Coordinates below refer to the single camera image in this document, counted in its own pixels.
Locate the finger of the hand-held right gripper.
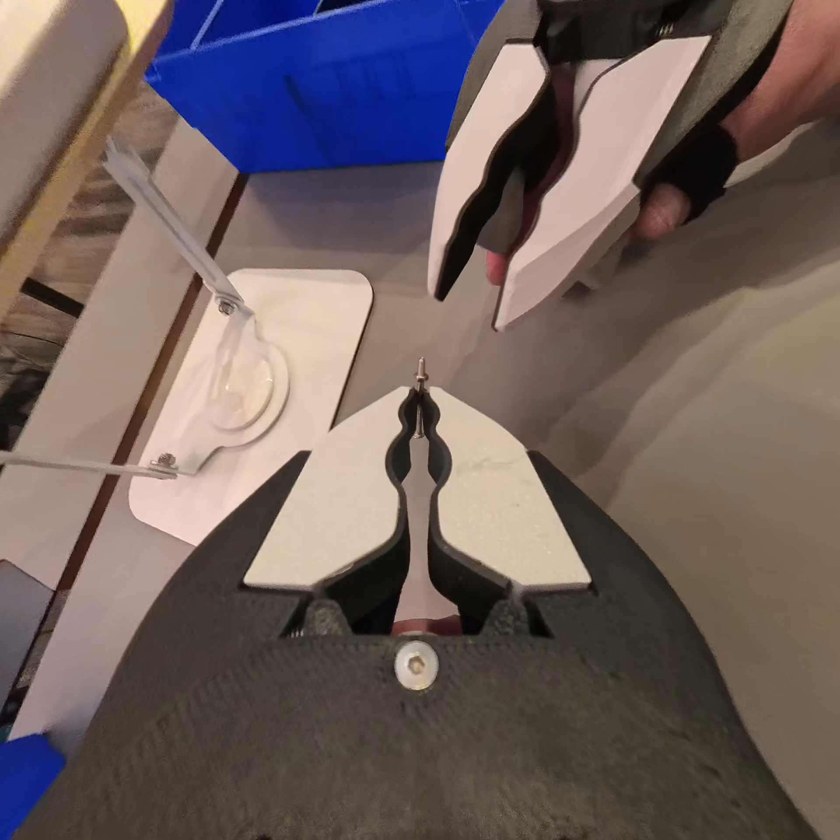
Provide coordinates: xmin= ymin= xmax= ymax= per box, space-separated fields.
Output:
xmin=492 ymin=36 xmax=713 ymax=332
xmin=427 ymin=39 xmax=559 ymax=303

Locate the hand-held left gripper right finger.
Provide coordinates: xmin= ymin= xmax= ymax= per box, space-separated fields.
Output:
xmin=423 ymin=387 xmax=593 ymax=599

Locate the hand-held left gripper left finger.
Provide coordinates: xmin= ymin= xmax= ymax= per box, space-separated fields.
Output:
xmin=241 ymin=386 xmax=420 ymax=597

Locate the blue divided storage bin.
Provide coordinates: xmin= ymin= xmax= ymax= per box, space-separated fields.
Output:
xmin=144 ymin=0 xmax=506 ymax=175

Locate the grey desk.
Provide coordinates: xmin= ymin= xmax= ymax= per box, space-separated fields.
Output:
xmin=0 ymin=121 xmax=840 ymax=840

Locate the person's right hand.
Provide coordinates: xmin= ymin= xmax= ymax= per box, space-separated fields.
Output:
xmin=486 ymin=0 xmax=840 ymax=286

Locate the clear round stand foot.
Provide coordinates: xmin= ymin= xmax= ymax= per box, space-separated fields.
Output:
xmin=154 ymin=305 xmax=290 ymax=476

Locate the dark grey flat panel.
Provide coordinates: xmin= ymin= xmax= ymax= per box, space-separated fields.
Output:
xmin=0 ymin=558 xmax=56 ymax=723

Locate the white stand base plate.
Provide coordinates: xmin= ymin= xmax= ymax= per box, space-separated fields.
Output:
xmin=129 ymin=268 xmax=375 ymax=546

